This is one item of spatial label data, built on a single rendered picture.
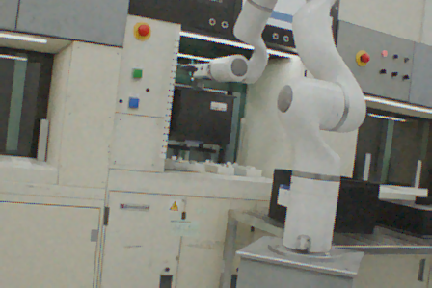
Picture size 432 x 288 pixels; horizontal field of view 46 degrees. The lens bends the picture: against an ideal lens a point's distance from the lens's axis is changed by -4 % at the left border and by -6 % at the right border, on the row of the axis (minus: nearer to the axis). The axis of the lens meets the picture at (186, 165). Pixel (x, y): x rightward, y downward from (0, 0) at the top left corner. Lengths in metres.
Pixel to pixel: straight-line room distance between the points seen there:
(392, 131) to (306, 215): 1.87
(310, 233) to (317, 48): 0.45
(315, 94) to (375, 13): 1.23
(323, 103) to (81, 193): 0.90
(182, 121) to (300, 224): 0.75
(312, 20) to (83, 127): 0.83
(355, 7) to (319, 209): 1.26
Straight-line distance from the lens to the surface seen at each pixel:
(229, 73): 1.72
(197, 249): 1.97
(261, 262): 1.23
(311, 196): 1.26
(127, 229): 1.86
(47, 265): 1.82
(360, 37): 2.32
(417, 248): 1.72
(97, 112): 1.78
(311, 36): 1.35
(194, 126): 1.89
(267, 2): 1.64
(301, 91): 1.22
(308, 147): 1.25
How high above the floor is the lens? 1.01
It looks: 3 degrees down
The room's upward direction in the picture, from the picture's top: 7 degrees clockwise
